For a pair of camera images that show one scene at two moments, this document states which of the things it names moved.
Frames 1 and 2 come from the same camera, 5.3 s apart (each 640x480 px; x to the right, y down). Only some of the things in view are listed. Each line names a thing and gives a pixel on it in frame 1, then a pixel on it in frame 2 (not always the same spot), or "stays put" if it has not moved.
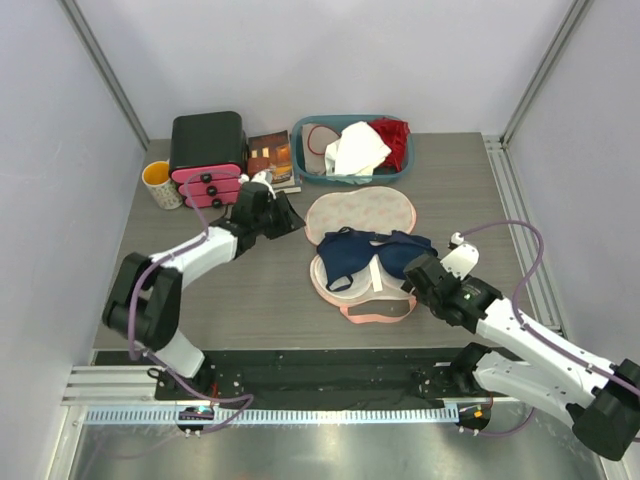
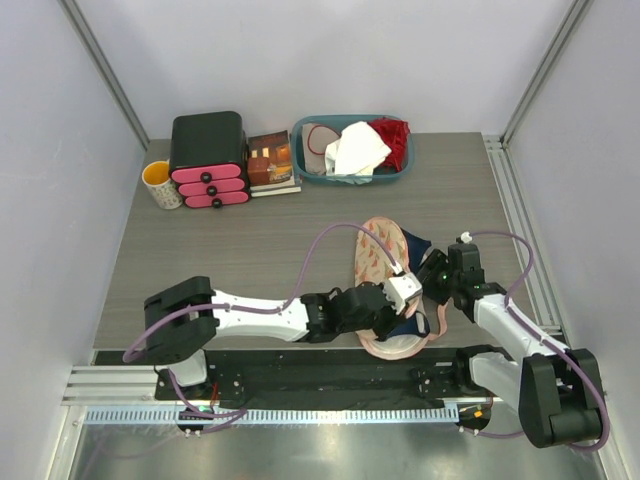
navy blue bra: (344, 252) to (418, 324)
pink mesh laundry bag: (383, 210) to (382, 252)
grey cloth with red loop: (315, 138) stays put
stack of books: (273, 152) stays put
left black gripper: (288, 219) to (392, 319)
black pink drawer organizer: (209, 153) stays put
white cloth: (353, 156) stays put
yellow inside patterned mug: (156, 177) stays put
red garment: (395, 133) stays put
